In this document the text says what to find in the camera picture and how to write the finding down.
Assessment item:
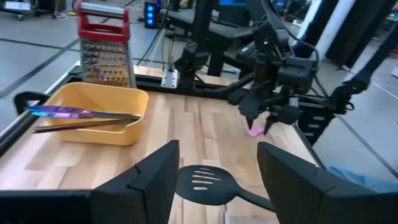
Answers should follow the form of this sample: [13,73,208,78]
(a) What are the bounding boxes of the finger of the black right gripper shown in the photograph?
[244,105,259,130]
[263,114,278,136]

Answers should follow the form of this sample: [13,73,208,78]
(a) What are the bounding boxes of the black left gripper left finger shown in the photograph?
[90,139,180,224]

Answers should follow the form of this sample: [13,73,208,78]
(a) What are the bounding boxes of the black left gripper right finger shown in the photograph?
[257,141,398,224]

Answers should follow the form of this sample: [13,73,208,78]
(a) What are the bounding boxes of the pink mini spatula clear handle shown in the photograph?
[247,124,267,138]

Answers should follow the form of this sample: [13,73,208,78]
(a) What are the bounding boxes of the copper metal cutlery piece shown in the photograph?
[32,119,133,134]

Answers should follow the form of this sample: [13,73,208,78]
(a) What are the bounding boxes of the iridescent metal cutlery piece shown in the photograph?
[24,105,142,121]

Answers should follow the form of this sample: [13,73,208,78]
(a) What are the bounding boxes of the black slotted spatula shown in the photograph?
[176,164,275,213]

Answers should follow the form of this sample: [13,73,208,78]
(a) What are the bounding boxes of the dark computer monitor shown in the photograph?
[217,0,250,8]

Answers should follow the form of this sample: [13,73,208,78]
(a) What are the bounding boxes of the yellow plastic bin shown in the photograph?
[43,82,149,146]

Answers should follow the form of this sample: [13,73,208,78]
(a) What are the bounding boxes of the black computer blue lights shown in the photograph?
[144,1,159,29]

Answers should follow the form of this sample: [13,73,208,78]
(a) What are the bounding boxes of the steel box grater red handle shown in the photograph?
[76,1,137,89]

